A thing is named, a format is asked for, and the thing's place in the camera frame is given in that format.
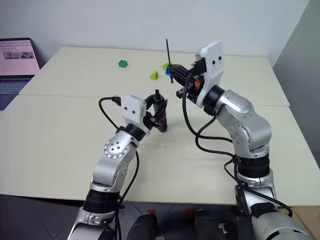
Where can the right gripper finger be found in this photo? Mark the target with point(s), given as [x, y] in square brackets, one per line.
[180, 68]
[178, 77]

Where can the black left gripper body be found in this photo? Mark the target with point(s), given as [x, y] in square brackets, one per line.
[152, 121]

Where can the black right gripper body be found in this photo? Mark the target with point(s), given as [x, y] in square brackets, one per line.
[192, 88]

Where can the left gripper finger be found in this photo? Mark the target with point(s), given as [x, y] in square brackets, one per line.
[163, 109]
[149, 102]

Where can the long dark metal bit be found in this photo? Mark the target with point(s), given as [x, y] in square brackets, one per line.
[168, 56]

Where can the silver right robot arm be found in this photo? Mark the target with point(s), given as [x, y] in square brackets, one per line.
[246, 125]

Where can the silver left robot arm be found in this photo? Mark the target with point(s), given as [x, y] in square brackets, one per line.
[113, 147]

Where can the blue toy block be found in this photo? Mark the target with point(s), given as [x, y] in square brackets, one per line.
[167, 71]

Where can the yellow-green toy block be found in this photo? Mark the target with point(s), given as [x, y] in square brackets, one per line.
[165, 66]

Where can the light green toy block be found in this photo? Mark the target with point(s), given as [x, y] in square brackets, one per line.
[154, 75]

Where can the dark green toy block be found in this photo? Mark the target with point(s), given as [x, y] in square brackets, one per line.
[123, 63]

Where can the dark rounded shape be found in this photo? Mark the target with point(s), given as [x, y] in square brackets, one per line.
[143, 226]
[207, 223]

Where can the open laptop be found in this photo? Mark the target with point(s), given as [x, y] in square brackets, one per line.
[15, 60]

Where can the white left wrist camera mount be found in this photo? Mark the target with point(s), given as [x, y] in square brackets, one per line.
[131, 108]

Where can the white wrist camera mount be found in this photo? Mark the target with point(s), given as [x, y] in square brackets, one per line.
[213, 67]
[131, 108]

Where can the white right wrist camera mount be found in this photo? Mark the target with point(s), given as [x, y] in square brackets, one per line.
[213, 67]

